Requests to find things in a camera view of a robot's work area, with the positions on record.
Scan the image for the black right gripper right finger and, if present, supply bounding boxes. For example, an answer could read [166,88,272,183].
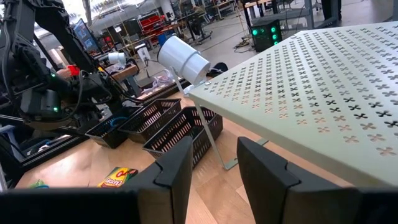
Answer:
[236,136,364,224]

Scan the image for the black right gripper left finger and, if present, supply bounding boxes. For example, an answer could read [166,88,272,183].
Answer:
[122,136,194,224]

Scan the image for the blue rubber band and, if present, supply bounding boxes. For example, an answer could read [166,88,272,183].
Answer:
[109,116,129,127]

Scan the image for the black plastic mesh basket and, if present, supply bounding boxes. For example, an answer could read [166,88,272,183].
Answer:
[142,106,224,169]
[85,105,144,149]
[118,98,182,144]

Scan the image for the yellow green crayon box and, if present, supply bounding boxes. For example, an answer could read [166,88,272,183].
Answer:
[98,166,139,189]

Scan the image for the wooden background table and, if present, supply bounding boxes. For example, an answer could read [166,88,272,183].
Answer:
[110,63,140,82]

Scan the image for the person's hand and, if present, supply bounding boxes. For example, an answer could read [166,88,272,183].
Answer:
[57,67,73,79]

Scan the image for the computer monitor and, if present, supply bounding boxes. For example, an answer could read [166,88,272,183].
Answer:
[72,17,103,54]

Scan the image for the person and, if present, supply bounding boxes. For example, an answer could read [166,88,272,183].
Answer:
[32,0,98,79]

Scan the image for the red storage bins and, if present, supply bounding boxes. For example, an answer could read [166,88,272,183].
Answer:
[139,12,167,37]

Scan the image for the green perforated metal shelf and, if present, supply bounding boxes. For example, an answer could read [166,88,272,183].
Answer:
[188,21,398,187]

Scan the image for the black box with green lights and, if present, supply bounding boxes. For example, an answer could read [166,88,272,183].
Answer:
[249,18,284,53]

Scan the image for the red control handle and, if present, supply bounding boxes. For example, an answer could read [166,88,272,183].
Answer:
[67,64,81,77]

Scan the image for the white cable bundle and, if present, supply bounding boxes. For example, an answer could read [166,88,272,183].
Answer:
[141,68,175,95]

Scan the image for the black aluminium frame rails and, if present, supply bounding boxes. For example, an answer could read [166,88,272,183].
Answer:
[0,114,90,187]

